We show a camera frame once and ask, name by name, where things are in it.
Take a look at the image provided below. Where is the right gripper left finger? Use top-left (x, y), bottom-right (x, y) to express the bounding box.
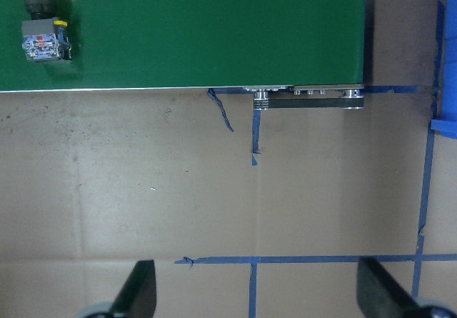
top-left (108, 259), bottom-right (156, 318)

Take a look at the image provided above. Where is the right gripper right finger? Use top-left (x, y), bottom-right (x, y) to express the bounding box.
top-left (356, 257), bottom-right (420, 318)

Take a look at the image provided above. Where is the yellow push button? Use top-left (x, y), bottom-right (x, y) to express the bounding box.
top-left (21, 0), bottom-right (71, 62)

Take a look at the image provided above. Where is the blue bin right side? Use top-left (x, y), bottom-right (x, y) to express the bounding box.
top-left (431, 0), bottom-right (456, 139)

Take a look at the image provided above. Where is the green conveyor belt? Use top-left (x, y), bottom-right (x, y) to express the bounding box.
top-left (1, 0), bottom-right (365, 91)

